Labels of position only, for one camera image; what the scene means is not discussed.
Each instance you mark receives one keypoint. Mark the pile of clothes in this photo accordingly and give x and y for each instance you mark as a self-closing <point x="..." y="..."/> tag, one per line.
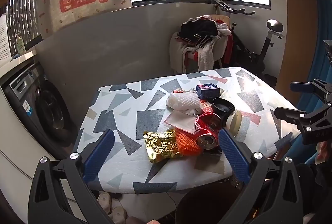
<point x="198" y="28"/>

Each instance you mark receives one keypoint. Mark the cream printed board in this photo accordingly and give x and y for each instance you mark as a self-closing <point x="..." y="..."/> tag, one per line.
<point x="85" y="1"/>

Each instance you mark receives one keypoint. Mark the orange foam fruit net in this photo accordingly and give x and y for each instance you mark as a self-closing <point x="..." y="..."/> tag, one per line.
<point x="186" y="143"/>

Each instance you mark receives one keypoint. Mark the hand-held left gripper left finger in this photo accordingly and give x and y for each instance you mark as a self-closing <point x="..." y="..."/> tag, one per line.
<point x="101" y="151"/>

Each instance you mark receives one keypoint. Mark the white foam fruit net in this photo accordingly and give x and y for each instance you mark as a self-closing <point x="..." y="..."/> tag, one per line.
<point x="181" y="101"/>

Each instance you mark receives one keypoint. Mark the black round lid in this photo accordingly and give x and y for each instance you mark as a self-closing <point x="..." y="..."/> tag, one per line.
<point x="222" y="107"/>

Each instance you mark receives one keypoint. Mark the pale detergent bottle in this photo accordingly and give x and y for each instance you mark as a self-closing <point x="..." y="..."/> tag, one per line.
<point x="20" y="44"/>

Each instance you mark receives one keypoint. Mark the cream chair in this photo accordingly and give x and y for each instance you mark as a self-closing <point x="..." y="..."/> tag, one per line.
<point x="221" y="44"/>

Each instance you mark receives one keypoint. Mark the beige slipper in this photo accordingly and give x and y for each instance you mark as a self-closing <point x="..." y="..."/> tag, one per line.
<point x="118" y="213"/>
<point x="105" y="200"/>

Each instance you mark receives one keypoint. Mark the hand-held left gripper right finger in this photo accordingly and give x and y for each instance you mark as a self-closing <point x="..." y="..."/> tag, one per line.
<point x="233" y="154"/>

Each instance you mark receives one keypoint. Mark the blue curtain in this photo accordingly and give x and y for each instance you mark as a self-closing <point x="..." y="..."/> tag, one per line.
<point x="315" y="68"/>

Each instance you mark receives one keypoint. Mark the white perforated panel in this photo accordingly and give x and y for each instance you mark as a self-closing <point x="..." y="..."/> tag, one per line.
<point x="4" y="40"/>

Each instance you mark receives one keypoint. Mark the wooden door panel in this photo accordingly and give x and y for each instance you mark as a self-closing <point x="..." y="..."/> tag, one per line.
<point x="293" y="32"/>

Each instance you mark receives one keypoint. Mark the grey washing machine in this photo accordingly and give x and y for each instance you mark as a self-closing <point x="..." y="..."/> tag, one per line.
<point x="46" y="110"/>

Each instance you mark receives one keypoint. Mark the clear plastic package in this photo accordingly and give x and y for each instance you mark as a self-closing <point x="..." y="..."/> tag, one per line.
<point x="181" y="121"/>

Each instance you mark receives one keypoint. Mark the cream round cup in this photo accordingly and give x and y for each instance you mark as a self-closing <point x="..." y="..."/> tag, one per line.
<point x="234" y="121"/>

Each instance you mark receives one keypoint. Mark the black exercise bike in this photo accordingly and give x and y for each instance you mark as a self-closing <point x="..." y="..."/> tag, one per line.
<point x="249" y="53"/>

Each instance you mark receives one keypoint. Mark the crushed red can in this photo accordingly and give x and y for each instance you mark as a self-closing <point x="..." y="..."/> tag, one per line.
<point x="207" y="128"/>

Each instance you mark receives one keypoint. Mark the blue cardboard box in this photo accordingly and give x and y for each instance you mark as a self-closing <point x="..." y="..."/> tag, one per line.
<point x="207" y="90"/>

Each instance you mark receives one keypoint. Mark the gold foil wrapper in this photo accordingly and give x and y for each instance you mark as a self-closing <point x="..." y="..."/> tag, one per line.
<point x="160" y="145"/>

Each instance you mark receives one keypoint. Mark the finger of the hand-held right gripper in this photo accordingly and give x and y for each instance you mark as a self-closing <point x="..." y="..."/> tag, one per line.
<point x="285" y="113"/>
<point x="299" y="87"/>

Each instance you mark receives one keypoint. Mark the small red box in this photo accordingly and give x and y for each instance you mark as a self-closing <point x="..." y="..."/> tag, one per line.
<point x="206" y="106"/>

